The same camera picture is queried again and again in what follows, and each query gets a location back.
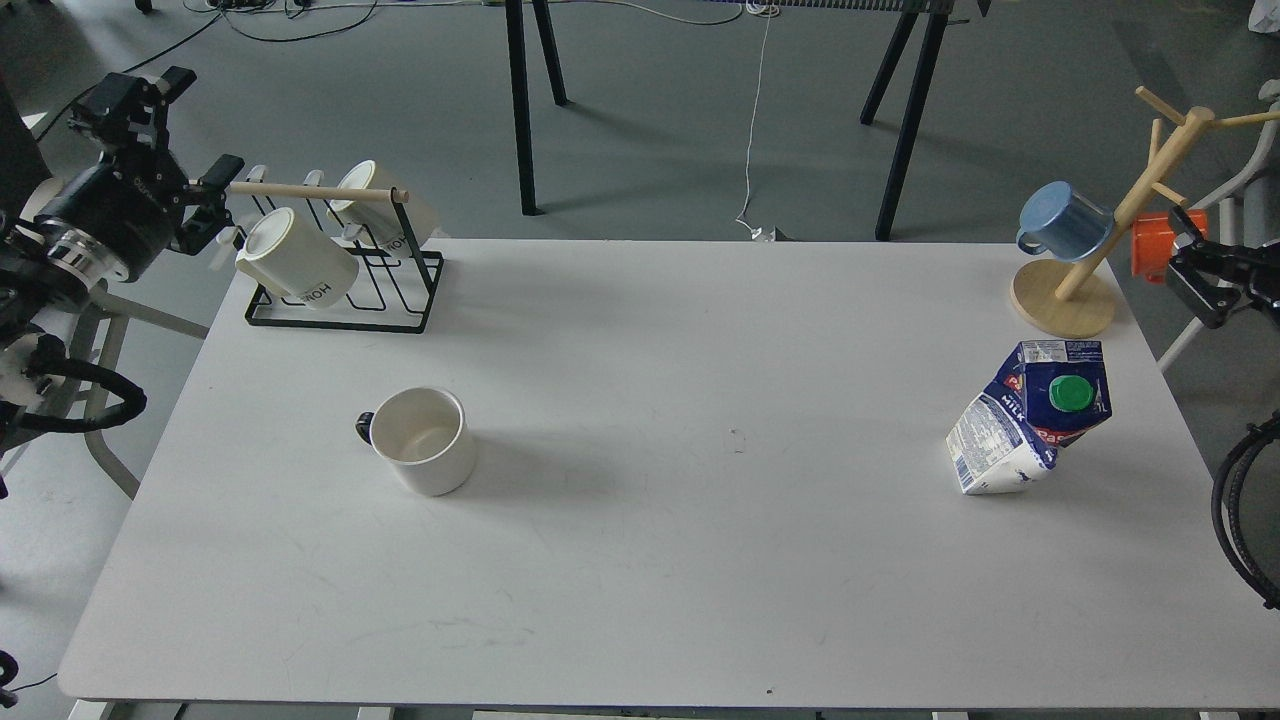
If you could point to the orange mug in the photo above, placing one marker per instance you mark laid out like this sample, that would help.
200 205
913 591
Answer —
1153 243

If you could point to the white chair frame right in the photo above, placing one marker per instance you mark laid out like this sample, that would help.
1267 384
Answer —
1242 211

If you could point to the cream mug front on rack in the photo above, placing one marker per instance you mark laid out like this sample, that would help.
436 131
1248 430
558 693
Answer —
290 258

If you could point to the black table legs right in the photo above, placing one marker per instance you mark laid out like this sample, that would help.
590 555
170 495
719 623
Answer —
936 14

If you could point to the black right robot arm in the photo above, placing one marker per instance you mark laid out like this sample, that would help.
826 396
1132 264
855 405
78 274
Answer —
1211 278

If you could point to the white mug black handle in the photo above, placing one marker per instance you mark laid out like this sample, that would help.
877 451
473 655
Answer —
423 434

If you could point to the cream mug rear on rack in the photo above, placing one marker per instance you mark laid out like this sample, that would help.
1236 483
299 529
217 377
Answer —
380 217

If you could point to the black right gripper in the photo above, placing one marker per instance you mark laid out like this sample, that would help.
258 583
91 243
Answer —
1247 272

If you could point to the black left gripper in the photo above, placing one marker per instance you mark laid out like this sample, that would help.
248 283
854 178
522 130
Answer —
117 217

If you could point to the grey office chair left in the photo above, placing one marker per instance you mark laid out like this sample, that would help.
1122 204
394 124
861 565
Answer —
98 336

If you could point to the blue white milk carton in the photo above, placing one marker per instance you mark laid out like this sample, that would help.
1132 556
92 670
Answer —
1045 396

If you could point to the wooden mug tree stand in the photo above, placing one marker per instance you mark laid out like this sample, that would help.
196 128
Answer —
1067 300

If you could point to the black wire mug rack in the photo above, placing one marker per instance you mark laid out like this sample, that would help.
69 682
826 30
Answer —
391 295

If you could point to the cream mug on rack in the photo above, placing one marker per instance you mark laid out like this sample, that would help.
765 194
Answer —
290 258
380 217

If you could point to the blue enamel mug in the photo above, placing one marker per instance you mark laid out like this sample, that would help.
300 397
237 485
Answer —
1060 220

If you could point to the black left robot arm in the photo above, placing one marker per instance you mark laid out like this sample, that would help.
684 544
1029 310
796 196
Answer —
61 326

